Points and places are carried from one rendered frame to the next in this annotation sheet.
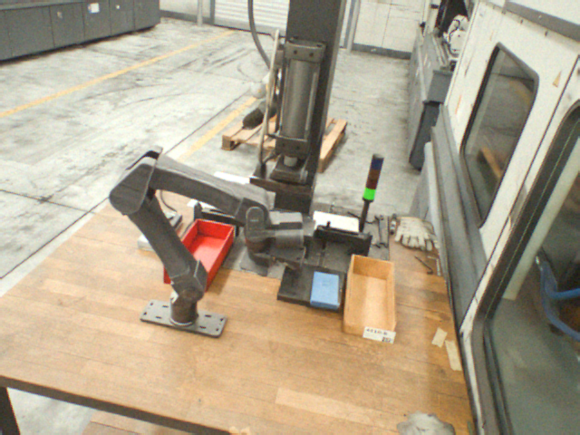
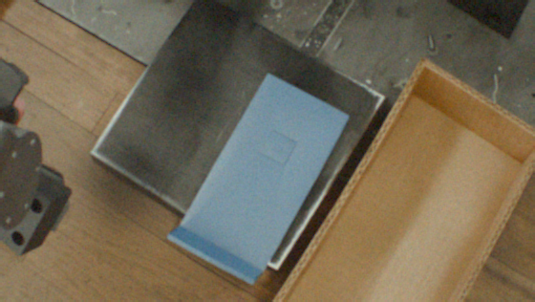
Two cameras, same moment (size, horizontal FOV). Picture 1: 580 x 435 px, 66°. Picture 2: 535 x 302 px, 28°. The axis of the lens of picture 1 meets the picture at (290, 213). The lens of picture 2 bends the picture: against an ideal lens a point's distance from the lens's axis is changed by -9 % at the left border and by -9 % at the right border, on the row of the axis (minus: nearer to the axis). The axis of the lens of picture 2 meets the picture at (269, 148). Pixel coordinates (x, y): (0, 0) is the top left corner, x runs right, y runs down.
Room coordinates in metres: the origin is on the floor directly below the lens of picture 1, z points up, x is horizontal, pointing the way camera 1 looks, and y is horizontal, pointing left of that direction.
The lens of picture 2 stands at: (0.73, -0.21, 1.75)
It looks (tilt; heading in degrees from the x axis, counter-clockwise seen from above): 72 degrees down; 20
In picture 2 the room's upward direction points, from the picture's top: 6 degrees clockwise
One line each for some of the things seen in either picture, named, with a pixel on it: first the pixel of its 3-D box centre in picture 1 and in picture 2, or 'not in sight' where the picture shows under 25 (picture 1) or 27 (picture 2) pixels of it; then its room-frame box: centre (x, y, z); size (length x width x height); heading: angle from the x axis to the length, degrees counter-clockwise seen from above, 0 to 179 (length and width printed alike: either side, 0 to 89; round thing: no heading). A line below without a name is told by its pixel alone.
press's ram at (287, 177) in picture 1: (291, 140); not in sight; (1.24, 0.03, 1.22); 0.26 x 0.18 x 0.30; 174
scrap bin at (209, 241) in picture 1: (201, 253); not in sight; (1.03, 0.24, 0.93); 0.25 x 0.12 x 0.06; 174
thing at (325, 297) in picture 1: (325, 287); (260, 176); (0.95, -0.12, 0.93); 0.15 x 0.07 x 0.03; 177
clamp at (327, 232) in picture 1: (338, 237); not in sight; (1.18, -0.16, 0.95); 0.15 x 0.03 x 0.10; 84
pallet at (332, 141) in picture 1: (289, 133); not in sight; (4.41, 0.13, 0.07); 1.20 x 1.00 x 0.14; 168
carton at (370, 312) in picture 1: (371, 296); (407, 251); (0.94, -0.25, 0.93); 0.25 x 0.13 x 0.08; 174
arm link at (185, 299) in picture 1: (188, 285); not in sight; (0.79, 0.21, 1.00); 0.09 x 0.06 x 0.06; 6
